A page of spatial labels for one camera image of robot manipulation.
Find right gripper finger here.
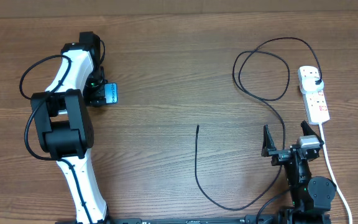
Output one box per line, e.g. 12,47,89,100
261,124,276,157
301,120,324,148

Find blue screen smartphone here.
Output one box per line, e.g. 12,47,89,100
104,83,118,104

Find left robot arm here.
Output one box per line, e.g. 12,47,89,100
29,32,108,223

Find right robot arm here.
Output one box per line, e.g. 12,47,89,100
261,121,337,223

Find white charger plug adapter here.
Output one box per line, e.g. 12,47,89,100
300,77,324,94

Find white power strip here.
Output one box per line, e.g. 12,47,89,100
298,66,330,125

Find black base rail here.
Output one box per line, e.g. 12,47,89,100
55,215,331,224

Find black charging cable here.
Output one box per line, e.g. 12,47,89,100
194,37,324,212

